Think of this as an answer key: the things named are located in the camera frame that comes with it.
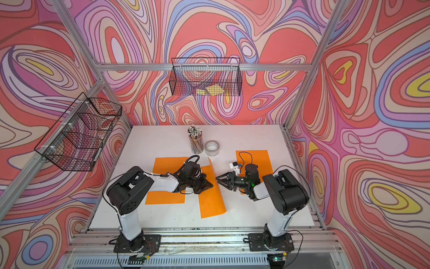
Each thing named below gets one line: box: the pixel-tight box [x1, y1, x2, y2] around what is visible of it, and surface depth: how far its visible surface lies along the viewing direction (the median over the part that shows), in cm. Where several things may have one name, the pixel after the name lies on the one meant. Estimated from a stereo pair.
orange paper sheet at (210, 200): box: [198, 156, 227, 219], surface depth 87 cm
